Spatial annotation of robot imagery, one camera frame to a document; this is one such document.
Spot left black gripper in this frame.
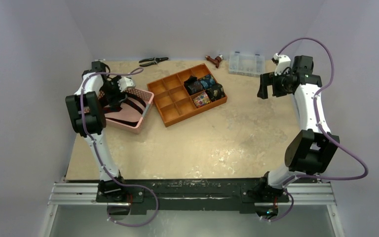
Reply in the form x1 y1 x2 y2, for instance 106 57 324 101
100 76 128 107

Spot red navy striped tie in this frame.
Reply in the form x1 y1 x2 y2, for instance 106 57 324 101
103 93 148 130

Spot orange compartment tray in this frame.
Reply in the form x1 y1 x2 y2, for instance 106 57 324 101
147 64 227 127

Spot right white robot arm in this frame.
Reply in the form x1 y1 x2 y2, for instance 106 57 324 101
246 53 340 201

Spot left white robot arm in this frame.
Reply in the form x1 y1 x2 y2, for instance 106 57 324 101
65 61 128 202

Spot pink plastic basket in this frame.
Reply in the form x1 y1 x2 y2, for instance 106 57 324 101
96 87 155 135

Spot clear plastic organizer box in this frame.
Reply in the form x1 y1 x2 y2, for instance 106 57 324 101
228 51 265 78

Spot black gold rolled tie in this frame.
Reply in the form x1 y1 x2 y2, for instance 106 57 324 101
205 83 226 102

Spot blue patterned rolled tie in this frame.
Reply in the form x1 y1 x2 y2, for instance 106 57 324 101
198 74 217 90

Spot brown small tool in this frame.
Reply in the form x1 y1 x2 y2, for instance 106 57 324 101
205 54 224 69

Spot colourful dotted rolled tie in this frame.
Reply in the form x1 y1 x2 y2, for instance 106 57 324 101
192 91 211 108

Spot dark rolled tie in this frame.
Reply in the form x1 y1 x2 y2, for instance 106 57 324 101
184 76 204 95

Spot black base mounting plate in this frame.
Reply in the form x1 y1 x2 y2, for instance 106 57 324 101
96 177 289 216

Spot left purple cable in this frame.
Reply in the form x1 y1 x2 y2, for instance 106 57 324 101
79 67 160 228

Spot purple cable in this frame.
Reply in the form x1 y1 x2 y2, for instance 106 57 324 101
260 37 369 223
79 67 160 228

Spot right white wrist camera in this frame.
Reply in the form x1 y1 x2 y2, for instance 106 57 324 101
272 53 291 76

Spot black handled pliers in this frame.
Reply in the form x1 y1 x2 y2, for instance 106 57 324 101
139 57 169 67

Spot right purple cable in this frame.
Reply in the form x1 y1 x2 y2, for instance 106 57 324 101
260 37 369 223

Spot aluminium frame rail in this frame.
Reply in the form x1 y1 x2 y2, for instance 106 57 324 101
40 180 345 237

